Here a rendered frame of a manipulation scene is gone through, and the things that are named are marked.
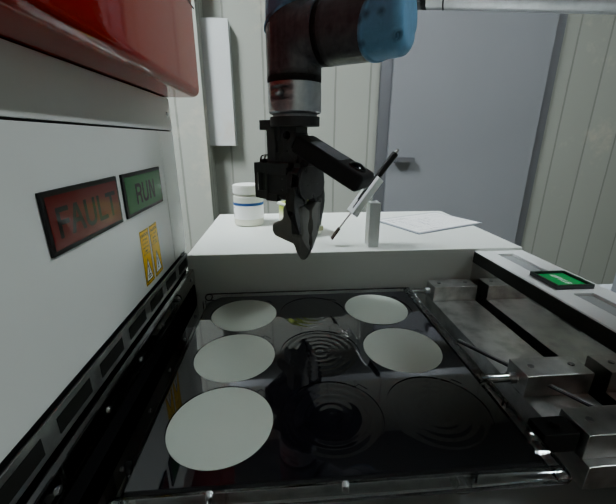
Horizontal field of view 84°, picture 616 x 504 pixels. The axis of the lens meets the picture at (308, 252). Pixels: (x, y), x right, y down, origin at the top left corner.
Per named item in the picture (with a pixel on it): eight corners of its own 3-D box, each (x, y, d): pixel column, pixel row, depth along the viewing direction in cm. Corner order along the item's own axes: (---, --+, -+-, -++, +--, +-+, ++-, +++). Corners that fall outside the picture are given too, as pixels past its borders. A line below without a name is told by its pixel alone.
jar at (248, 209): (233, 227, 79) (230, 186, 76) (236, 220, 86) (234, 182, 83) (263, 226, 80) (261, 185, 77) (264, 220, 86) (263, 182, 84)
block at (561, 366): (523, 397, 39) (528, 375, 38) (504, 377, 42) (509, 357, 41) (589, 393, 39) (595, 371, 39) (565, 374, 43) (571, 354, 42)
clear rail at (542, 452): (558, 489, 28) (562, 476, 27) (401, 292, 63) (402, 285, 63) (574, 488, 28) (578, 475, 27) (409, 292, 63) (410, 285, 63)
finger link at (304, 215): (280, 254, 57) (278, 199, 54) (310, 260, 54) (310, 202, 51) (268, 259, 55) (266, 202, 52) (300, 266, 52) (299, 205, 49)
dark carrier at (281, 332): (124, 498, 27) (123, 492, 26) (210, 300, 59) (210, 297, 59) (542, 467, 29) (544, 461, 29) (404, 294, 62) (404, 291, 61)
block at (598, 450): (582, 459, 31) (590, 434, 30) (554, 429, 35) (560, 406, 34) (662, 454, 32) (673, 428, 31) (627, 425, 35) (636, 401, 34)
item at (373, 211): (349, 248, 64) (352, 176, 60) (345, 242, 67) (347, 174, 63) (381, 248, 64) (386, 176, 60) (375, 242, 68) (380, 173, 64)
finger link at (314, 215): (290, 249, 60) (289, 196, 57) (320, 254, 57) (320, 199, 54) (280, 254, 57) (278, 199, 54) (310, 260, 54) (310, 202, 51)
